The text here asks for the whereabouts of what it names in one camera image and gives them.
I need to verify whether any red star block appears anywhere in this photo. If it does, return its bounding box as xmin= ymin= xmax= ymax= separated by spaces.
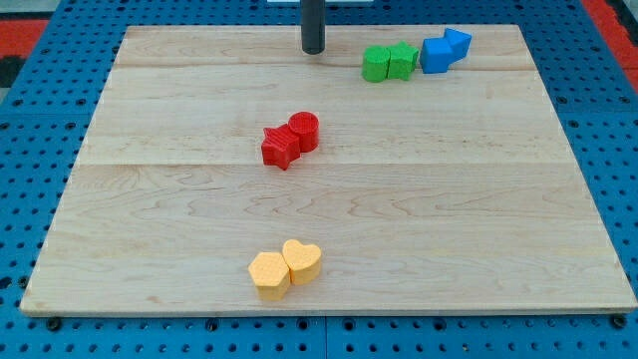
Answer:
xmin=261 ymin=124 xmax=301 ymax=171

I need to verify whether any yellow hexagon block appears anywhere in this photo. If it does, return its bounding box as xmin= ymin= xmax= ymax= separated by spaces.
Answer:
xmin=248 ymin=252 xmax=291 ymax=301

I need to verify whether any red circle block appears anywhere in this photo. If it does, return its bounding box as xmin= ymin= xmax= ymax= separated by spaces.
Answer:
xmin=288 ymin=112 xmax=319 ymax=153

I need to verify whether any blue triangle block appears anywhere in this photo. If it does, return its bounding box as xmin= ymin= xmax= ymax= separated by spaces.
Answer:
xmin=444 ymin=28 xmax=473 ymax=62

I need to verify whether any yellow heart block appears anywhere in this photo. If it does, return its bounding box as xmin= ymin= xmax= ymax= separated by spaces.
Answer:
xmin=282 ymin=239 xmax=322 ymax=285

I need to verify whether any green half-round block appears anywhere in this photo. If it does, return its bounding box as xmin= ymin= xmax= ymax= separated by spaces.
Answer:
xmin=362 ymin=46 xmax=391 ymax=83

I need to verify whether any green star block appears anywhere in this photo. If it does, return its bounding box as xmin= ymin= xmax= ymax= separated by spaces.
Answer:
xmin=387 ymin=41 xmax=419 ymax=81

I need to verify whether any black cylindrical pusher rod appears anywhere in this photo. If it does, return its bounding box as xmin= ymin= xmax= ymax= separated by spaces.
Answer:
xmin=300 ymin=0 xmax=326 ymax=55

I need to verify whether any blue cube block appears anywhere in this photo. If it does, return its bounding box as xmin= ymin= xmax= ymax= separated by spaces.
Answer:
xmin=420 ymin=37 xmax=454 ymax=74

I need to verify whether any blue perforated metal base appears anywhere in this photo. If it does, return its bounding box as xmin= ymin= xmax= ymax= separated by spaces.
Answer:
xmin=1 ymin=0 xmax=637 ymax=358

